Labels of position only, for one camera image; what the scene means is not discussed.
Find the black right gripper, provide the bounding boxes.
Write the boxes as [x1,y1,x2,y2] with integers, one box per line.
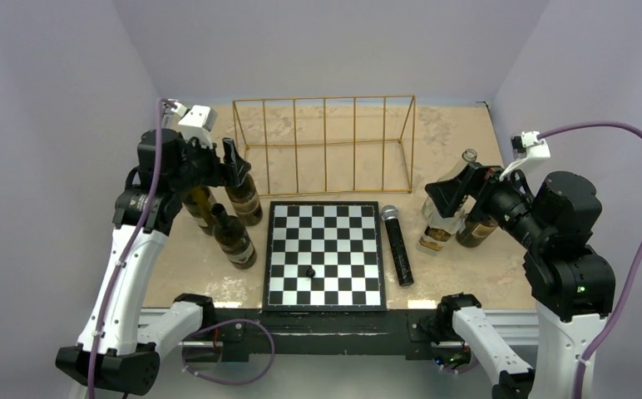
[426,157,551,246]

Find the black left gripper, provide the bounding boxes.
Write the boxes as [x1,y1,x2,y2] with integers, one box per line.
[169,131,249,195]

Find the green Primitivo wine bottle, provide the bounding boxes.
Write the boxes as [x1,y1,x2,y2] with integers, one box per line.
[225,173,263,226]

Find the dark green wine bottle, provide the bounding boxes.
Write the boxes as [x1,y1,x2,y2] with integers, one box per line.
[211,203,257,269]

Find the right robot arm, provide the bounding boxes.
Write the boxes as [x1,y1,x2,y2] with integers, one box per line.
[425,162,615,398]

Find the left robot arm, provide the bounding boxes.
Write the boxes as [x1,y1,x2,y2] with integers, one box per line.
[55,129,250,398]

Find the clear empty glass bottle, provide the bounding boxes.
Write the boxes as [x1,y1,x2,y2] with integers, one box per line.
[422,148,478,220]

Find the clear square liquor bottle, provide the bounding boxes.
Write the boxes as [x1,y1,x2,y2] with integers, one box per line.
[417,210,464,256]

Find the dark bottle far right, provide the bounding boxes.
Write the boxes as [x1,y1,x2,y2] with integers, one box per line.
[455,216,498,248]

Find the green wine bottle far left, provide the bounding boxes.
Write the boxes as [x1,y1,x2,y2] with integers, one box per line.
[181,185,216,235]

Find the black handheld microphone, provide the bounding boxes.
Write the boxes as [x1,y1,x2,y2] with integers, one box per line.
[380,204,414,287]

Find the black white chessboard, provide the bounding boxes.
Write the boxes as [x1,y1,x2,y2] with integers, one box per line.
[262,200,387,312]

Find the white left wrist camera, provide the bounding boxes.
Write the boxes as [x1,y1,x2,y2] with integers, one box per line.
[171,101,218,149]

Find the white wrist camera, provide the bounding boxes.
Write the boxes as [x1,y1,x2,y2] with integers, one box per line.
[171,101,218,149]
[499,131,551,181]

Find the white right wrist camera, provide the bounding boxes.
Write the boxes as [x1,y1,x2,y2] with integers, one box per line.
[499,131,551,181]

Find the gold wire wine rack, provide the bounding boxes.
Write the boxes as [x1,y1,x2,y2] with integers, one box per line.
[231,94,418,198]

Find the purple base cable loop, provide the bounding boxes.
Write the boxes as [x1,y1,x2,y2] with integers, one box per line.
[181,318,276,387]

